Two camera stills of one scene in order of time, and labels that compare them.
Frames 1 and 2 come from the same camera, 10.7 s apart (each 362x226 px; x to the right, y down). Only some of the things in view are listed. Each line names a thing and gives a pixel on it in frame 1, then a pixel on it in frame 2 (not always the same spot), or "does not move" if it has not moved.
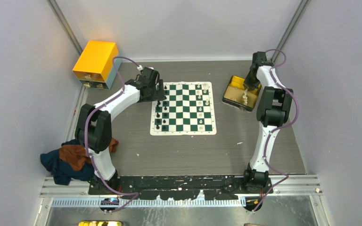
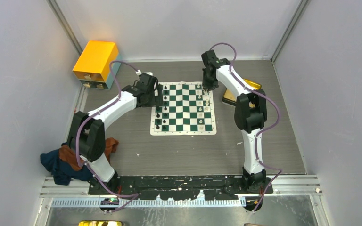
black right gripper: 248,84 → 207,85
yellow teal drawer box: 95,68 does not move
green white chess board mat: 188,109 does not move
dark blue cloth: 63,174 does not move
